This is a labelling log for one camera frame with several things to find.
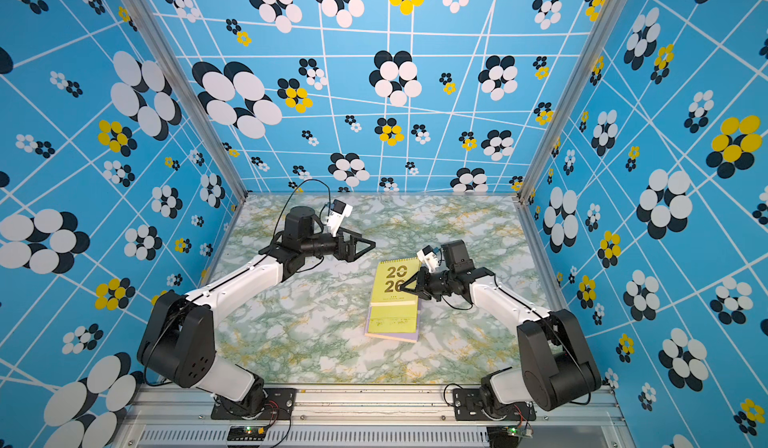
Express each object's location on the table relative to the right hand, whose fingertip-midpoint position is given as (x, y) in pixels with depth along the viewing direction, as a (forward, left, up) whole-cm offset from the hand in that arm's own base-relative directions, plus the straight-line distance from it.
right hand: (406, 288), depth 83 cm
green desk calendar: (-6, +4, -2) cm, 7 cm away
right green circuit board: (-33, -23, -11) cm, 42 cm away
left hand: (+9, +10, +11) cm, 18 cm away
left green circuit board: (-33, +39, -13) cm, 53 cm away
